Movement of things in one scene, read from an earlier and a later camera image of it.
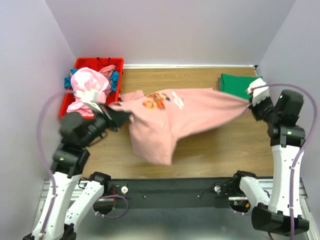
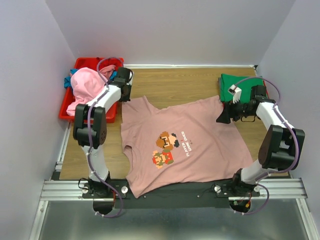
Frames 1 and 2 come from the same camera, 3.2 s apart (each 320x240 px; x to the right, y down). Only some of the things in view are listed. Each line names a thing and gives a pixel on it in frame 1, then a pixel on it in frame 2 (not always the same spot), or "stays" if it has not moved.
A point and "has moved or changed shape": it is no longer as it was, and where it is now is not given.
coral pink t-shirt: x=107 y=71 stays
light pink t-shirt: x=87 y=79 stays
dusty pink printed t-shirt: x=159 y=119 has moved or changed shape
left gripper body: x=97 y=127 to x=126 y=97
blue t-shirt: x=114 y=78 stays
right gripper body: x=263 y=109 to x=238 y=109
